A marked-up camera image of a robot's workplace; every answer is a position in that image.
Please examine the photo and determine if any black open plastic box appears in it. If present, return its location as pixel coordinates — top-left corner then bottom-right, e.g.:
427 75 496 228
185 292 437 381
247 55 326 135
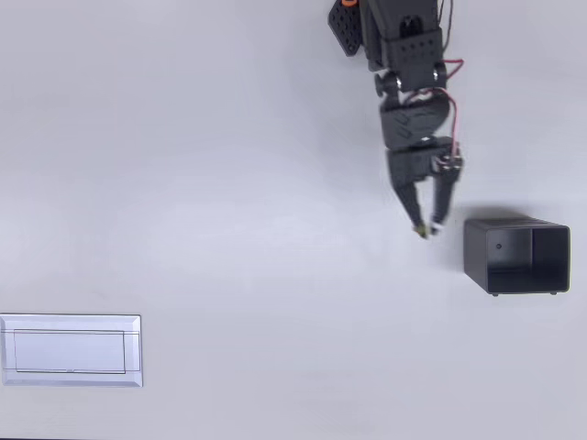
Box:
462 217 572 298

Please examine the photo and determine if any red white servo cable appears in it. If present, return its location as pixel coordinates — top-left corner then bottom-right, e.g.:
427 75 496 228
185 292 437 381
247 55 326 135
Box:
441 58 465 89
407 89 462 160

